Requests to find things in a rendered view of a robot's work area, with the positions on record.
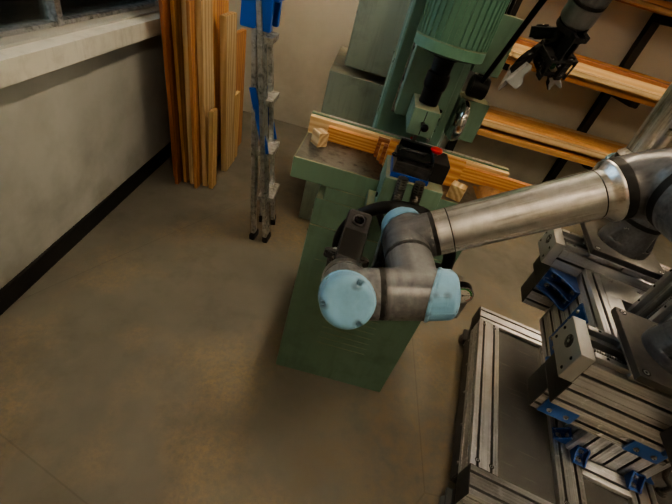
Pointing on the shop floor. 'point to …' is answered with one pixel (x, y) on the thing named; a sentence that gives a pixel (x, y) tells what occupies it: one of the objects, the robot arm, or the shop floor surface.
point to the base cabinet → (346, 339)
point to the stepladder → (262, 107)
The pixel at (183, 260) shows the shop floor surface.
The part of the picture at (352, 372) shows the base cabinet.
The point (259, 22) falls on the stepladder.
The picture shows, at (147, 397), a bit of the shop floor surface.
